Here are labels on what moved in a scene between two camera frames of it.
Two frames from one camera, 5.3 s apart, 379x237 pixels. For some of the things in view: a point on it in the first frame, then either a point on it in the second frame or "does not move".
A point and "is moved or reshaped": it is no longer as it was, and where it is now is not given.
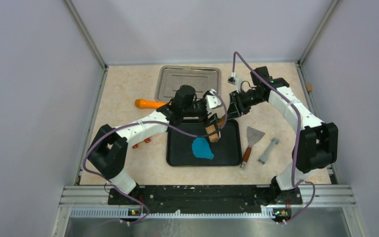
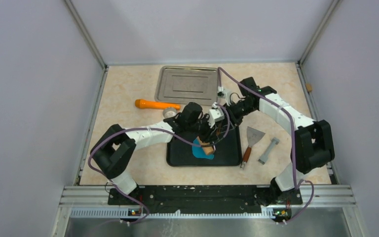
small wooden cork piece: [309, 87] does not move
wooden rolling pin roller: [211, 128] is moved or reshaped
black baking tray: [227, 150] does not move
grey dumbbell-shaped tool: [264, 157] does not move
